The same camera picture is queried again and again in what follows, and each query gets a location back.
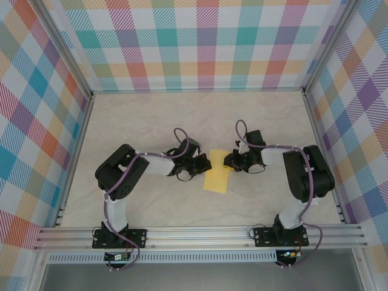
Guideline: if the yellow paper sheet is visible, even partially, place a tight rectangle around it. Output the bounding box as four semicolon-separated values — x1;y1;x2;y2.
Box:
202;148;233;194

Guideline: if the thin black right gripper cable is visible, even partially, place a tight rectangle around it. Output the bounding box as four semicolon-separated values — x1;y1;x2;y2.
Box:
246;163;268;175

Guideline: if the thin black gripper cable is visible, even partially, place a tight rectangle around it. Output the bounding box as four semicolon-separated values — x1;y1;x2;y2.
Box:
177;169;195;183
246;163;268;175

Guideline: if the thin black left gripper cable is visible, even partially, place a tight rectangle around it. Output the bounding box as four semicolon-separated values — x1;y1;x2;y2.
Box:
177;169;195;183

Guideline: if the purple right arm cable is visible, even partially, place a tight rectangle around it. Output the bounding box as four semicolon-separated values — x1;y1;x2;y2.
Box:
235;119;323;269

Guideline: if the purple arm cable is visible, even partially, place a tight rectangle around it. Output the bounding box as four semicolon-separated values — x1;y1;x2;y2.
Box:
235;119;323;269
102;127;191;272

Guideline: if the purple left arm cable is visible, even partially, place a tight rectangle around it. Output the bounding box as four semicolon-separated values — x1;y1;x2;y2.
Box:
102;127;191;272

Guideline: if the wide aluminium mounting rail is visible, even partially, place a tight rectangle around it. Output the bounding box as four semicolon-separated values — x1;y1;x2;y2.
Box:
33;223;368;252

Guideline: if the aluminium frame rail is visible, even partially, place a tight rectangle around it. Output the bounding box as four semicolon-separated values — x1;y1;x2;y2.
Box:
303;90;349;225
53;93;96;228
90;87;307;95

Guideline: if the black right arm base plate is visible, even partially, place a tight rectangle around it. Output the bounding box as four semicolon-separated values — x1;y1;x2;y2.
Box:
253;226;309;248

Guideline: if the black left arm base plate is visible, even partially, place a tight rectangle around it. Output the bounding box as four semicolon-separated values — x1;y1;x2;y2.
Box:
92;229;149;249

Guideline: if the slotted grey cable duct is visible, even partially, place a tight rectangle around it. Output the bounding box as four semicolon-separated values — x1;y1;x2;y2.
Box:
47;250;278;264

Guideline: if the aluminium frame post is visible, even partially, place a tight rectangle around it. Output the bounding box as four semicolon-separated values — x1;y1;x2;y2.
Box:
351;247;374;291
301;0;364;96
35;0;95;101
28;250;49;291

